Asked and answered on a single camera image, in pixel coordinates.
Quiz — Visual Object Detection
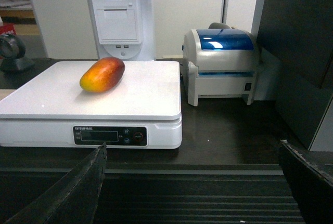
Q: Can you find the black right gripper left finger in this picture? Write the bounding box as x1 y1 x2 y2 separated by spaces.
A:
6 143 107 223

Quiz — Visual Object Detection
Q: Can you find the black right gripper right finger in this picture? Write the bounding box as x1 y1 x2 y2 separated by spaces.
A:
278 140 332 223

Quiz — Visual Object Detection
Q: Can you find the dark red yellow mango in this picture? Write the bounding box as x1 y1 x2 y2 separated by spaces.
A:
79 57 125 93

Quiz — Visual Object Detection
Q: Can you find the black ribbed checkout counter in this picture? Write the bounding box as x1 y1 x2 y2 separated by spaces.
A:
0 57 313 224

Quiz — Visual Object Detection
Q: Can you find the white checkout scale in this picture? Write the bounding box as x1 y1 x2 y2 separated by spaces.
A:
1 61 182 149

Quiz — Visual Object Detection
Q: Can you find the dark cabinet at right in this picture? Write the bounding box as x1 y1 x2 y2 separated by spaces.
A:
257 0 332 152

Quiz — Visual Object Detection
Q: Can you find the white blue label printer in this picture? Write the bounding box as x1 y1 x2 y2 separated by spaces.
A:
183 28 260 106

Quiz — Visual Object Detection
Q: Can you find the red box on floor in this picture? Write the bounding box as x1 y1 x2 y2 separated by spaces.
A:
0 22 16 35

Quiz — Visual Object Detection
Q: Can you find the grey chair back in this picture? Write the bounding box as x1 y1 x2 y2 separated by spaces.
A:
208 22 235 29

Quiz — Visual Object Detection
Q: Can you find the white POS terminal stand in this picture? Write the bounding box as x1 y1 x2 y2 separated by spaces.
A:
87 0 156 61

